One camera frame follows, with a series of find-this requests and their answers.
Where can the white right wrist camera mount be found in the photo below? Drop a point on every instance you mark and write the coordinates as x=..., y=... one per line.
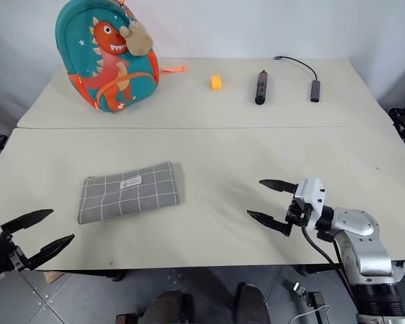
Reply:
x=312, y=194

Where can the dark rounded shape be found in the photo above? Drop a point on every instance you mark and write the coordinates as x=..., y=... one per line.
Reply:
x=167, y=307
x=253, y=303

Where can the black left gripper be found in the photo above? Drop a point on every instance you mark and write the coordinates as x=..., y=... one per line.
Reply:
x=6, y=253

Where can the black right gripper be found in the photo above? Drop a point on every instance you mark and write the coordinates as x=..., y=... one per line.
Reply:
x=296, y=212

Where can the small metal clamp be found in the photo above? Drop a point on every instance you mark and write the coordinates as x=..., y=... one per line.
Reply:
x=299, y=289

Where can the beige perforated shoe insole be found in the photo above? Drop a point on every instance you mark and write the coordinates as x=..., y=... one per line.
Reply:
x=128, y=199

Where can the small yellow block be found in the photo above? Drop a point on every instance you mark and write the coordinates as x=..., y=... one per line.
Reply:
x=216, y=83

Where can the teal dinosaur backpack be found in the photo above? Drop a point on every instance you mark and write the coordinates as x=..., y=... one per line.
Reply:
x=81, y=33

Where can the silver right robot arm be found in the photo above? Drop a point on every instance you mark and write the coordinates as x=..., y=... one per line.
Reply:
x=368, y=243

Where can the black bar on floor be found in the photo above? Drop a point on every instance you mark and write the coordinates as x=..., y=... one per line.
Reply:
x=319, y=307

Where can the brown cardboard piece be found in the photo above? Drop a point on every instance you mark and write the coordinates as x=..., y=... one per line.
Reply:
x=54, y=276

